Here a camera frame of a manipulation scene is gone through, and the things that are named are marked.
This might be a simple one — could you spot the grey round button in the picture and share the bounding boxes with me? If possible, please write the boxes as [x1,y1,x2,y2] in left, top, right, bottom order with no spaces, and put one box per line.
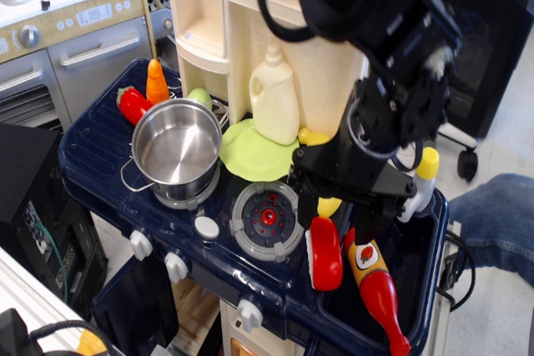
[194,216,220,240]

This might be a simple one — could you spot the cream toy kitchen shelf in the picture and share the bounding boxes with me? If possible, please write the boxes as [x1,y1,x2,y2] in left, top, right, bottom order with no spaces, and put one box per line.
[170,0,369,138]

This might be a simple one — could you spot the red toy pepper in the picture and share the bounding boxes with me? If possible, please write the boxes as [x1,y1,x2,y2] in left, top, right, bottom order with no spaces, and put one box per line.
[116,86,153,125]

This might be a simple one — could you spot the green toy fruit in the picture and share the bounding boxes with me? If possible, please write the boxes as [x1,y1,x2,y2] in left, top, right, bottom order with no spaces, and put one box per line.
[187,88,212,105]

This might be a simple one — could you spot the grey toy burner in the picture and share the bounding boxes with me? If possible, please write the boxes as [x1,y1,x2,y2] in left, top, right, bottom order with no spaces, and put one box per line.
[229,181,305,263]
[154,163,220,211]

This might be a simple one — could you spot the grey stove knob right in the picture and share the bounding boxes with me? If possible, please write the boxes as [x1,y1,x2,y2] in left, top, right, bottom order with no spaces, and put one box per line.
[237,299,263,333]

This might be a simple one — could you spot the red toy ketchup bottle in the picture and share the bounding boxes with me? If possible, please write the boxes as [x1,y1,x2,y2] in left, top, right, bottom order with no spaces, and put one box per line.
[343,228,411,355]

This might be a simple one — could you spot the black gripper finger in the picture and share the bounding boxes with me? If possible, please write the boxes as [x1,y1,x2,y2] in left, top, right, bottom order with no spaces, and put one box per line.
[298,191,319,230]
[352,201,395,244]

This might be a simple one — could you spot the orange toy carrot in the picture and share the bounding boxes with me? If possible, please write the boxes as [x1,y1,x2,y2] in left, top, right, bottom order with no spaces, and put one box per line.
[146,58,170,105]

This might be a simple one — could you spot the black computer case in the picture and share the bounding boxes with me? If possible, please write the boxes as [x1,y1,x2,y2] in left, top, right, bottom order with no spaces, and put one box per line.
[1,123,108,319]

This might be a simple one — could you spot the yellow toy banana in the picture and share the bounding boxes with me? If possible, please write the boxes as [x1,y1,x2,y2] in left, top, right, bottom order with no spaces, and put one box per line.
[298,128,342,218]

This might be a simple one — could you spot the grey stove knob left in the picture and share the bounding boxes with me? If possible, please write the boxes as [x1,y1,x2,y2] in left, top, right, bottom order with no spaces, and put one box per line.
[129,230,154,261]

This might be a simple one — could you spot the green toy plate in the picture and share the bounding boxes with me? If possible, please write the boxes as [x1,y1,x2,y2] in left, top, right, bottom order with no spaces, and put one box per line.
[219,118,300,182]

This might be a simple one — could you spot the wooden toy kitchen background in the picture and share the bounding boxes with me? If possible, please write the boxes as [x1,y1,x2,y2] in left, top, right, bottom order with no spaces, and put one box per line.
[1,0,172,129]

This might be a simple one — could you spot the cream toy detergent bottle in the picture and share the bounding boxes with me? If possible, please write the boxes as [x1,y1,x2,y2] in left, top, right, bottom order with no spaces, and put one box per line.
[249,42,300,146]

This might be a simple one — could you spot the grey toy burner left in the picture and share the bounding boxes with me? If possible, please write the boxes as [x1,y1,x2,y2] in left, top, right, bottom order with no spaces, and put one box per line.
[154,163,220,211]

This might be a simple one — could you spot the grey stove knob middle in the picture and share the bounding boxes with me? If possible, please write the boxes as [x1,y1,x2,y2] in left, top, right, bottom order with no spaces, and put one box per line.
[164,252,189,283]

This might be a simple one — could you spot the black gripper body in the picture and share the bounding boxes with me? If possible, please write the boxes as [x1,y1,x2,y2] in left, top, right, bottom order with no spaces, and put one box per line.
[289,70,449,216]

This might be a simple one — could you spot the grey toy burner right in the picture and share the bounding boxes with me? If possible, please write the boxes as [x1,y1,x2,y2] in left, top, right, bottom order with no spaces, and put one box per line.
[229,181,305,263]

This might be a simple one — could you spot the stainless steel pot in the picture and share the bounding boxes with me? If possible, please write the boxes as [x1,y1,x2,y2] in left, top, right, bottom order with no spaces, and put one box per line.
[120,98,229,203]

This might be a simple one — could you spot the red toy sushi piece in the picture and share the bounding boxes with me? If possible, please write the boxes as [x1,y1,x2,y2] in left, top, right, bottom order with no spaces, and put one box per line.
[305,217,343,292]

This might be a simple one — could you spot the black braided cable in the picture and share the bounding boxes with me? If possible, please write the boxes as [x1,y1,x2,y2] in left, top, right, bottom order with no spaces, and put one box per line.
[24,319,116,356]

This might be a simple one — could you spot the person leg blue jeans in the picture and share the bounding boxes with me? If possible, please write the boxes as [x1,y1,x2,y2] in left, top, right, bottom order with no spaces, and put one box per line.
[449,173,533,284]

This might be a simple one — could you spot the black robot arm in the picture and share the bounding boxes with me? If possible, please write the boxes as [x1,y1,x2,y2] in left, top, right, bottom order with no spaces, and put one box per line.
[258,0,461,244]

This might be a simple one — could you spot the grey toy faucet yellow cap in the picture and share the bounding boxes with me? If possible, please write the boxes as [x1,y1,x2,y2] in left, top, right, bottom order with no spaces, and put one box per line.
[397,147,440,223]

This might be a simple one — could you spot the navy toy kitchen counter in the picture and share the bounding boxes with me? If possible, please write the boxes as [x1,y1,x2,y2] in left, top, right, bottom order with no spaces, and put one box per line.
[59,58,449,355]

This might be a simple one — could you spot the grey stove knob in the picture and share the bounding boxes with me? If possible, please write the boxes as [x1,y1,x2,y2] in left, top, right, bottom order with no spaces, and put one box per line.
[237,299,263,333]
[129,230,154,261]
[164,252,189,283]

